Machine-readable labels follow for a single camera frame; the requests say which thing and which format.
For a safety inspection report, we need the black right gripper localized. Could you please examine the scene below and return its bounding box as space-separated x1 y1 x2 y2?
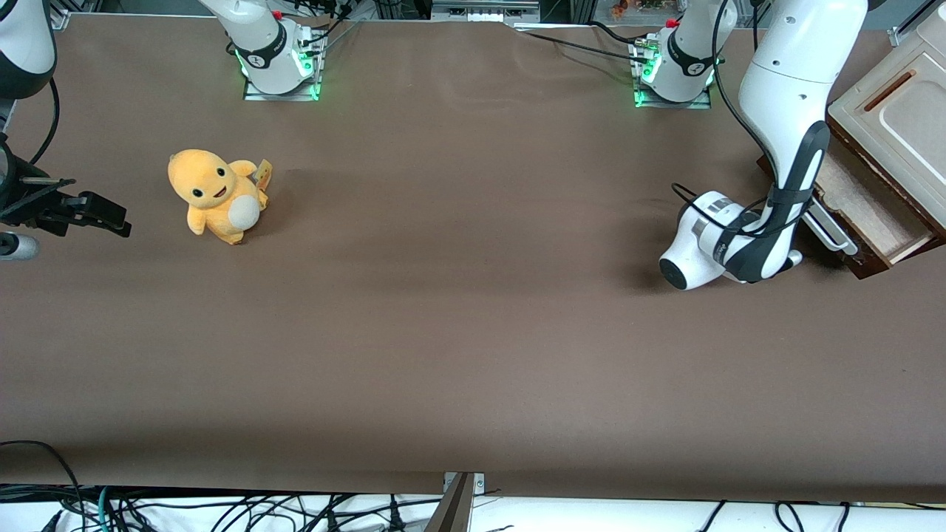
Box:
0 175 133 239

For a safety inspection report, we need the white drawer handle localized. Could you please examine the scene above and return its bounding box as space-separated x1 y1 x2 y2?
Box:
802 197 860 258

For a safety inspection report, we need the yellow plush toy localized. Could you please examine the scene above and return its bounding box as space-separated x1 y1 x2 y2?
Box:
167 149 273 246

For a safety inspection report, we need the brown table cover sheet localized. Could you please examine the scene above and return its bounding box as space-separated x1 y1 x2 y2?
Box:
0 13 946 505

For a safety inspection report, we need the grey power strip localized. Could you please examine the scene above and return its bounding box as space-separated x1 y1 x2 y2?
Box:
431 0 541 23

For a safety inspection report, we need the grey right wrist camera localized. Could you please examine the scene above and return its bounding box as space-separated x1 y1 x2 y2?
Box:
0 232 40 262

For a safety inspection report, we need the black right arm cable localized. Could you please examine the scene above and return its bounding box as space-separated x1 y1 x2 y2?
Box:
28 76 61 168

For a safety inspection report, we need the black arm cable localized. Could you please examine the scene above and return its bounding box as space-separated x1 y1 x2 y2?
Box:
670 0 777 239
28 76 61 168

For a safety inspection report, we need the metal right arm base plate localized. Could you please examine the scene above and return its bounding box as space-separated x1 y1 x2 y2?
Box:
242 31 324 102

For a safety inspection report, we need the black looped cable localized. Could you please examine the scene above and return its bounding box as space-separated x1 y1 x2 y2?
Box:
0 440 86 532

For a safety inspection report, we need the dark metal post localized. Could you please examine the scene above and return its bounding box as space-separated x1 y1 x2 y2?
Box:
423 473 475 532

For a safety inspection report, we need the grey metal bracket plate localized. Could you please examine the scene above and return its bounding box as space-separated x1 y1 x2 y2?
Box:
442 471 486 494

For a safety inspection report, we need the black cable on table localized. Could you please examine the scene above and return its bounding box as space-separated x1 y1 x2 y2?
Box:
515 21 651 66

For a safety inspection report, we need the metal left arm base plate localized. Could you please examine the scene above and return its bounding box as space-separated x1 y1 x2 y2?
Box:
632 41 714 110

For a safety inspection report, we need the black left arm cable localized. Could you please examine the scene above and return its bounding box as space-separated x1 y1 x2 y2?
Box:
670 0 777 239

